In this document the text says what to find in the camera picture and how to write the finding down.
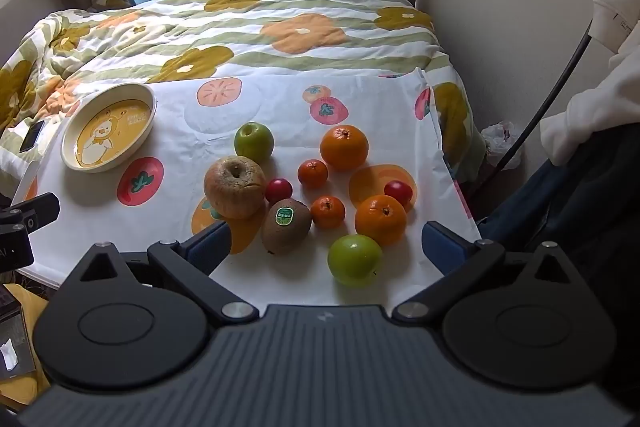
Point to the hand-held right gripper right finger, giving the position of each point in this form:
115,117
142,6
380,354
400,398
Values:
442,247

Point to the brown kiwi with green sticker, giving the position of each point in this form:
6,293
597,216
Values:
286,229

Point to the white plastic bag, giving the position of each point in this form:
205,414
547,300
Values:
500,139

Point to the grey bed headboard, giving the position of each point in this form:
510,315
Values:
20,17

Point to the large wrinkled brownish apple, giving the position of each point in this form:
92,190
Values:
234,187

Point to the dark blue clothing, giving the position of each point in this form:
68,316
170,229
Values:
575,217

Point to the cream bowl with yellow print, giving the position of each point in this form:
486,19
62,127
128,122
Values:
107,129

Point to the dark box with white figure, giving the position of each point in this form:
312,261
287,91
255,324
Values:
15,332

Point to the yellow cloth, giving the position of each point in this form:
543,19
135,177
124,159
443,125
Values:
27,302

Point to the large orange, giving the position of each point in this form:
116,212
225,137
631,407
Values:
344,148
381,220

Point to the floral striped blanket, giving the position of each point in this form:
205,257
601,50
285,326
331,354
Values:
300,52

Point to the red cherry tomato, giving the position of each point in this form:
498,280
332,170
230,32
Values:
278,191
398,190

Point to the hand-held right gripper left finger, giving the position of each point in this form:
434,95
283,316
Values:
212,244

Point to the green apple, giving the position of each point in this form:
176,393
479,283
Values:
254,142
354,259

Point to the white garment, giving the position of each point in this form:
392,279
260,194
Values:
620,7

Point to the small tangerine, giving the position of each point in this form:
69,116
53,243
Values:
328,212
313,172

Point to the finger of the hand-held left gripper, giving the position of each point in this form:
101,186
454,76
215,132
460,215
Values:
37,209

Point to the black smartphone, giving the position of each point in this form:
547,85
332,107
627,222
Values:
32,137

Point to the white fruit-print cloth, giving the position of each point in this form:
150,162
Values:
280,107

